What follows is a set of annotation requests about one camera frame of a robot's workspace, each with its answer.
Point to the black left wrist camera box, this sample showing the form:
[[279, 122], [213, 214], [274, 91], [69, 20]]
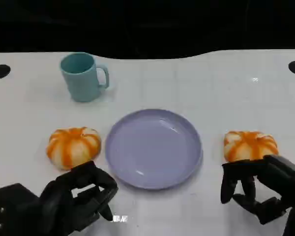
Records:
[[13, 211]]

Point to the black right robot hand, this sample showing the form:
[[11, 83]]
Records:
[[282, 177]]

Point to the orange white toy bread roll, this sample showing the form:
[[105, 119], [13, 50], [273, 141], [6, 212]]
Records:
[[248, 145], [71, 147]]

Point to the black backdrop curtain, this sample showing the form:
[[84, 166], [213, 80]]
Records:
[[147, 24]]

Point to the lilac plate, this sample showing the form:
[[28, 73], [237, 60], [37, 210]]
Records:
[[150, 147]]

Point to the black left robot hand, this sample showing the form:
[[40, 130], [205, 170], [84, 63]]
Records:
[[64, 196]]

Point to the pale green mug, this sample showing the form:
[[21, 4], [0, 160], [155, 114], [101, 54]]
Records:
[[81, 83]]

